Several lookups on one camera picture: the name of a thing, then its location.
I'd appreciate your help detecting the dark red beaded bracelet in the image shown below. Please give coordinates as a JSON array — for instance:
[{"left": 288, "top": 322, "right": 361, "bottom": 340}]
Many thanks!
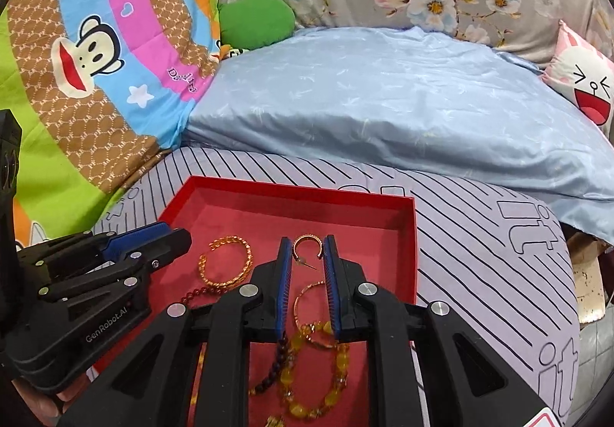
[{"left": 180, "top": 284, "right": 293, "bottom": 396}]

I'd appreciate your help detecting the gold hoop earring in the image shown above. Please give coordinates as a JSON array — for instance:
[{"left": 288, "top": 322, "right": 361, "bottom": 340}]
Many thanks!
[
  {"left": 291, "top": 234, "right": 324, "bottom": 270},
  {"left": 290, "top": 280, "right": 338, "bottom": 351}
]

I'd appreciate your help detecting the red jewelry tray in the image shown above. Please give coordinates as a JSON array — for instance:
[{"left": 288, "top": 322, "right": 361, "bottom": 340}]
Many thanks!
[{"left": 95, "top": 176, "right": 417, "bottom": 426}]

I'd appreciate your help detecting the person's left hand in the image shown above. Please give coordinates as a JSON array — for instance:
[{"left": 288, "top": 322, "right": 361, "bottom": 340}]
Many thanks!
[{"left": 10, "top": 368, "right": 99, "bottom": 426}]

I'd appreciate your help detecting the cartoon monkey colourful blanket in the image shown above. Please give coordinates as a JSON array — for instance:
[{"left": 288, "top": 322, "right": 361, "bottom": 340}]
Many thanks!
[{"left": 1, "top": 0, "right": 228, "bottom": 247}]

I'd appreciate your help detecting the green round cushion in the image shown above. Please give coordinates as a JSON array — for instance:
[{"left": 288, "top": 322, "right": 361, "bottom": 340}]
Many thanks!
[{"left": 220, "top": 0, "right": 295, "bottom": 51}]

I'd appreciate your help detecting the light blue pillow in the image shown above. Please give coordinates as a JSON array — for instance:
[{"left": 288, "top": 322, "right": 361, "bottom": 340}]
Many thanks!
[{"left": 183, "top": 27, "right": 613, "bottom": 241}]

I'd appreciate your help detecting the white laughing face cushion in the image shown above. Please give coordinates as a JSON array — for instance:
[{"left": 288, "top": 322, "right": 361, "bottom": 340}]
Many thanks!
[{"left": 541, "top": 20, "right": 613, "bottom": 136}]

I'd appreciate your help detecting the chunky gold chain bracelet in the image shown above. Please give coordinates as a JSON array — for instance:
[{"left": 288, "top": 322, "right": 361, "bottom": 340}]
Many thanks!
[{"left": 196, "top": 234, "right": 255, "bottom": 292}]

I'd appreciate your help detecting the yellow beaded bracelet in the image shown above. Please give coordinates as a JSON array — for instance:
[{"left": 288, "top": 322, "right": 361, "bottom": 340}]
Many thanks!
[{"left": 264, "top": 320, "right": 353, "bottom": 427}]

